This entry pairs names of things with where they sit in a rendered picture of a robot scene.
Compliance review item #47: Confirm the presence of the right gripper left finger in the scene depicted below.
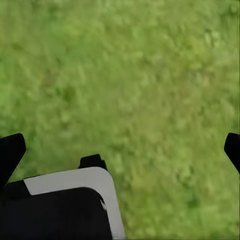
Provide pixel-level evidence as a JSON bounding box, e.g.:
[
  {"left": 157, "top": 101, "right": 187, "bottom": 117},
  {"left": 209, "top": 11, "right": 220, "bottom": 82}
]
[{"left": 0, "top": 133, "right": 26, "bottom": 192}]

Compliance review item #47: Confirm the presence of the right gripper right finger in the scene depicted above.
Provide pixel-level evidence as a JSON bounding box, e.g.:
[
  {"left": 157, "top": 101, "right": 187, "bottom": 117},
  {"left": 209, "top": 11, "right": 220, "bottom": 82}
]
[{"left": 224, "top": 133, "right": 240, "bottom": 173}]

